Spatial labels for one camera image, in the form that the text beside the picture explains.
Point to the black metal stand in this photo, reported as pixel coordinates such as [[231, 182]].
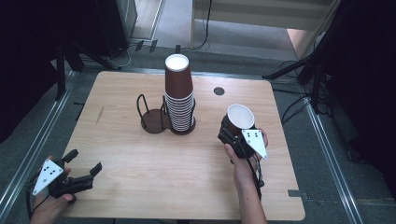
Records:
[[67, 62]]

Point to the dark glass cabinet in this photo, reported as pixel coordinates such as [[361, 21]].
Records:
[[120, 25]]

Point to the white desk panel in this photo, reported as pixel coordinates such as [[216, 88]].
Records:
[[255, 15]]

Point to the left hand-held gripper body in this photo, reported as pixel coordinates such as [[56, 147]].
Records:
[[59, 182]]

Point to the stack of brown paper cups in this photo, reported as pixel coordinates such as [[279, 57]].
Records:
[[180, 93]]

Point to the person's left hand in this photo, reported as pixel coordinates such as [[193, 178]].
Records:
[[51, 208]]

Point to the aluminium floor rail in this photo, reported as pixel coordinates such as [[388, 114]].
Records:
[[34, 146], [333, 161]]

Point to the black power plugs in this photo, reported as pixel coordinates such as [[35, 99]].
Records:
[[145, 45]]

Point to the brown paper cup white inside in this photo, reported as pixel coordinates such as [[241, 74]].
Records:
[[239, 116]]

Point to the black tripod stand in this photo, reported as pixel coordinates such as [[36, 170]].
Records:
[[311, 62]]

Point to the grey tape piece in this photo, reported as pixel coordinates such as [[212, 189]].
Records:
[[295, 193]]

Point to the light wooden cabinet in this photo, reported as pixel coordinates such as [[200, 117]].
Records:
[[299, 42]]

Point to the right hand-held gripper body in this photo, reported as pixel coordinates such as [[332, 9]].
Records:
[[254, 141]]

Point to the person's right hand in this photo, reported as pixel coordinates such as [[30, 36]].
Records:
[[243, 169]]

